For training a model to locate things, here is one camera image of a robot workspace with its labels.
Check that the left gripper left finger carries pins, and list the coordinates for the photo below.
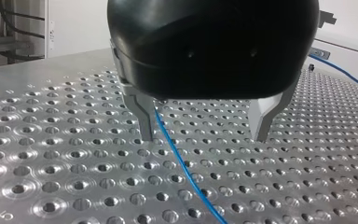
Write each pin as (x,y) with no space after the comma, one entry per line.
(143,112)

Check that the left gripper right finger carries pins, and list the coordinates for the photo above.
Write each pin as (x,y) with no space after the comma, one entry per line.
(261,116)

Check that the connector holder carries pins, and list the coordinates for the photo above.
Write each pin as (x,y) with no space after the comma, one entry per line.
(320,53)

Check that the metal shelf rack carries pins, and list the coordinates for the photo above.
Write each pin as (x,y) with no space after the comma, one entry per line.
(9,46)

